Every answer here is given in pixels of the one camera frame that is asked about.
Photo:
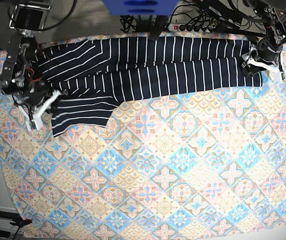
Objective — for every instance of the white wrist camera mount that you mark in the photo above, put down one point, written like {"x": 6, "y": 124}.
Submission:
{"x": 277, "y": 70}
{"x": 23, "y": 100}

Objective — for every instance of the blue box overhead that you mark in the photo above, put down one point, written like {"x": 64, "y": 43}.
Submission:
{"x": 140, "y": 7}

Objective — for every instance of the white labelled power strip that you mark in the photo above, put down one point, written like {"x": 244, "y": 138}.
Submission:
{"x": 175, "y": 27}

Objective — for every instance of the patterned pastel tablecloth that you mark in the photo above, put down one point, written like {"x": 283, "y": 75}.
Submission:
{"x": 180, "y": 167}

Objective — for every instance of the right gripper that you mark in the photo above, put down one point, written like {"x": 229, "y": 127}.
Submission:
{"x": 42, "y": 99}

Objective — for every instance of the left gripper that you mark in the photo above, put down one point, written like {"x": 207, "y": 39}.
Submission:
{"x": 250, "y": 66}

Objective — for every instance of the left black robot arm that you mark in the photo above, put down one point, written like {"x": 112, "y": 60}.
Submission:
{"x": 264, "y": 51}

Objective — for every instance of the blue orange clamp bottom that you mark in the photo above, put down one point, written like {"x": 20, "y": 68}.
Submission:
{"x": 20, "y": 223}

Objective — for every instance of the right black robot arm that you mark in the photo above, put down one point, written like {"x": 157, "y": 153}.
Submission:
{"x": 20, "y": 77}

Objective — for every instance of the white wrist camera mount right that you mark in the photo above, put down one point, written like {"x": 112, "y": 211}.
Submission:
{"x": 23, "y": 100}

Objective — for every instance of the navy white striped T-shirt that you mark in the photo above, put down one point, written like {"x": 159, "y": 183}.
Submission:
{"x": 96, "y": 76}

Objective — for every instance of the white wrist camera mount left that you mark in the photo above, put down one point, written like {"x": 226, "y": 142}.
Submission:
{"x": 277, "y": 70}

